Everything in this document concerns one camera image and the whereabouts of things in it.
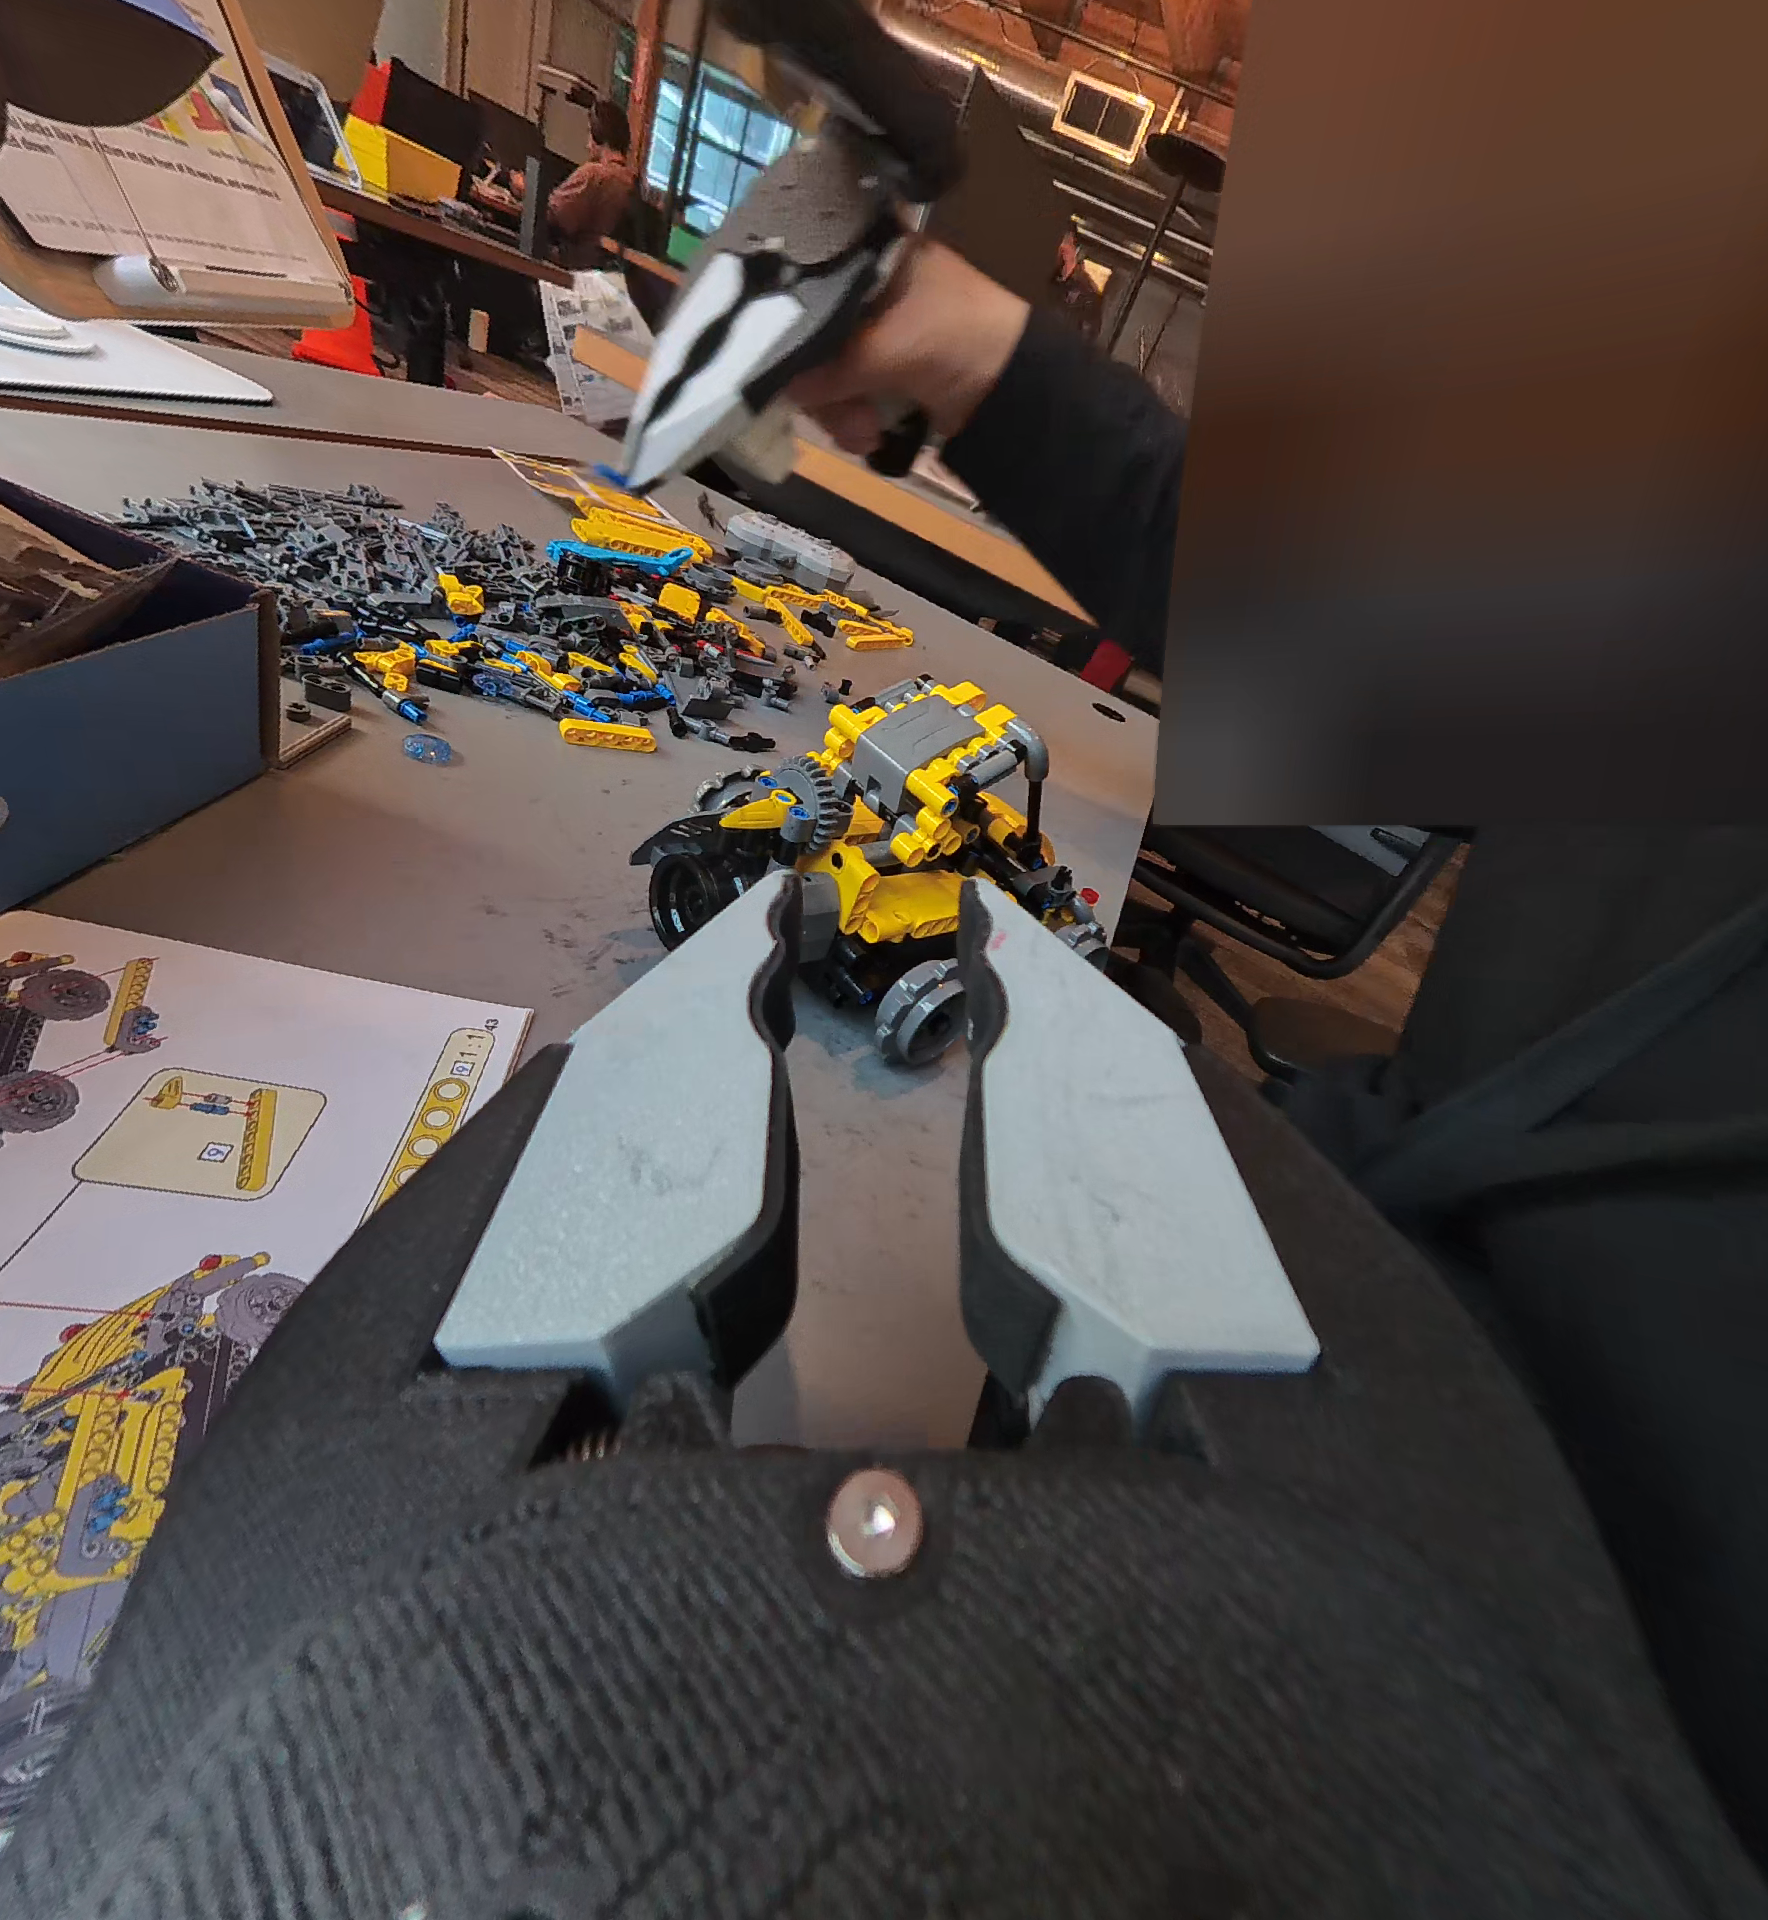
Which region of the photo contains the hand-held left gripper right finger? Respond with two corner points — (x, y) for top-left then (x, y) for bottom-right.
(955, 877), (1321, 1430)

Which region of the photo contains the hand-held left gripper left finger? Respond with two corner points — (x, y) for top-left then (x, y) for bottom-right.
(434, 873), (807, 1405)

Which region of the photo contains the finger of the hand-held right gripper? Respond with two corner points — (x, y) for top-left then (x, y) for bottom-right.
(643, 240), (899, 488)
(622, 246), (770, 474)

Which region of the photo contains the pile of toy building pieces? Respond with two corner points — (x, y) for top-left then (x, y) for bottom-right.
(119, 476), (923, 752)

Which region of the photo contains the yellow toy vehicle model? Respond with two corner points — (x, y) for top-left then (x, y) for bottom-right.
(631, 677), (1111, 1066)

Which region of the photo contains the person's right forearm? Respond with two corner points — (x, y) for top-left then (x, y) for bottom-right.
(943, 308), (1189, 669)

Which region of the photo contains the background grey desk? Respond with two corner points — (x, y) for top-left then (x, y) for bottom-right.
(540, 277), (1111, 639)

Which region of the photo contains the person's right hand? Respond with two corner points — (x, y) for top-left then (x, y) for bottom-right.
(800, 240), (1037, 452)

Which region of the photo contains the yellow grey sticker sheet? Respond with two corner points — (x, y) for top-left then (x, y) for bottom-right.
(491, 446), (690, 527)

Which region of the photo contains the black office chair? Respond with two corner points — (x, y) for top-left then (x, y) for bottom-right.
(1125, 823), (1470, 1080)

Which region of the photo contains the yellow storage bin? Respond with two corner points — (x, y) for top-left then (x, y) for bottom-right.
(337, 106), (466, 204)

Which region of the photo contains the building instruction booklet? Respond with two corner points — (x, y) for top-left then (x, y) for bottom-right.
(0, 910), (538, 1920)

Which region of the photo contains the wooden document stand with sheet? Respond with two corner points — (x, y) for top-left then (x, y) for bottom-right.
(0, 0), (361, 407)

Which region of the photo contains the dark blue cardboard kit box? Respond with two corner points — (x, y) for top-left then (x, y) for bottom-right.
(0, 450), (356, 954)

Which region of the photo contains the yellow perforated frame piece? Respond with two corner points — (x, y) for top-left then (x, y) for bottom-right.
(573, 507), (712, 560)

